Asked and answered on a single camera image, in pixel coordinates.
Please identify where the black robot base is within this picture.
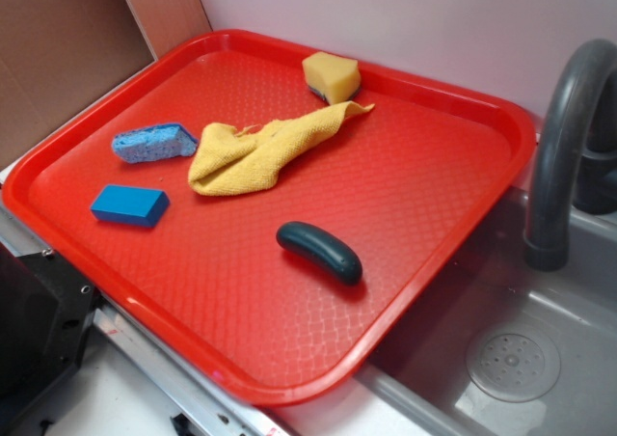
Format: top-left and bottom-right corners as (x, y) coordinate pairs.
(1, 247), (99, 435)

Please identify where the dark green plastic pickle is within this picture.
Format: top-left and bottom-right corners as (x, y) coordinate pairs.
(276, 221), (363, 286)

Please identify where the red plastic tray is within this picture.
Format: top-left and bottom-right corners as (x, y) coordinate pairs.
(2, 30), (536, 407)

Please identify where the yellow microfiber cloth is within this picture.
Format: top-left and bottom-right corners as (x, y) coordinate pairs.
(188, 101), (374, 197)

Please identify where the yellow sponge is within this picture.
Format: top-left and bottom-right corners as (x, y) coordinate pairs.
(302, 52), (362, 105)

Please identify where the light blue sponge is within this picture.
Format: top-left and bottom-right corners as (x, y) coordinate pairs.
(111, 123), (198, 164)

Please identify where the blue rectangular block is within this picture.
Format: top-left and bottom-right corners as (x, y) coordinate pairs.
(91, 184), (171, 228)

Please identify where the grey plastic sink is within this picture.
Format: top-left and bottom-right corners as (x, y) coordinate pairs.
(354, 184), (617, 436)

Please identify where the grey toy faucet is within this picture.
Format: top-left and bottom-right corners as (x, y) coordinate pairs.
(523, 39), (616, 271)

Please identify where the sink drain strainer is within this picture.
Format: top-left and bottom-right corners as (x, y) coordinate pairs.
(466, 323), (561, 403)

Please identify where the brown cardboard panel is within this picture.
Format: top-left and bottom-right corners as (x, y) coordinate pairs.
(1, 0), (211, 168)

